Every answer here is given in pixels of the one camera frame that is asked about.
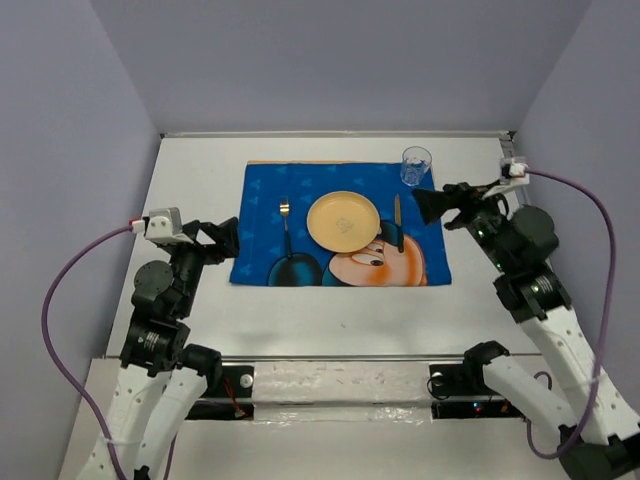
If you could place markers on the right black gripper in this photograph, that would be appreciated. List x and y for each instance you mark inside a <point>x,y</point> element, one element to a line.
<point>461,195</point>

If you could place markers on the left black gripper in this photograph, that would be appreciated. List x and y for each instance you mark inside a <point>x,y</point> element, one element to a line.
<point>226,240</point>

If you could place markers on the gold knife green handle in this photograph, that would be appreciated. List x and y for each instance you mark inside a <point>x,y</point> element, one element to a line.
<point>398,223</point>

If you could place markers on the clear drinking glass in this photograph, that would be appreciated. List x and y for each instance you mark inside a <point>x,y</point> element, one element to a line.
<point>416,161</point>

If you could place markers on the gold fork green handle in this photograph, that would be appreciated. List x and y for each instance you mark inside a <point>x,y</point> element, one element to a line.
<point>284,209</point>

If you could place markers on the blue cartoon placemat cloth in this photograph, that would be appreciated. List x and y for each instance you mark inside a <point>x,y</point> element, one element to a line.
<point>262,260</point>

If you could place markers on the yellow plate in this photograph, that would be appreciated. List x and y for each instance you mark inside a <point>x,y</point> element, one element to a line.
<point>343,221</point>

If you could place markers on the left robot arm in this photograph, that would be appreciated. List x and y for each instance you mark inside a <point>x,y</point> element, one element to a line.
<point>161,375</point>

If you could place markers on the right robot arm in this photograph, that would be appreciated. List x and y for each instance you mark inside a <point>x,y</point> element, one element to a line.
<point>596,429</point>

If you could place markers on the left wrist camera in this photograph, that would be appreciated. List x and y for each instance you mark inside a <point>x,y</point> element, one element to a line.
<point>161,226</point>

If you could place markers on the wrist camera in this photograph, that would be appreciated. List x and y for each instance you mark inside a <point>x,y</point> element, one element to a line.
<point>513,175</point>
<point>161,226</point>

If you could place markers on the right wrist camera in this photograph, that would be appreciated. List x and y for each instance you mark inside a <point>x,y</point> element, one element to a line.
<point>513,175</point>

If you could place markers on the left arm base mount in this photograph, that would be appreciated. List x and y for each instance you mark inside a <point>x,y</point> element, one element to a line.
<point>230,399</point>

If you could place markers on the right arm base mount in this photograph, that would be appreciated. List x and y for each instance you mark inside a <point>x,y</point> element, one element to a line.
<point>458,395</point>

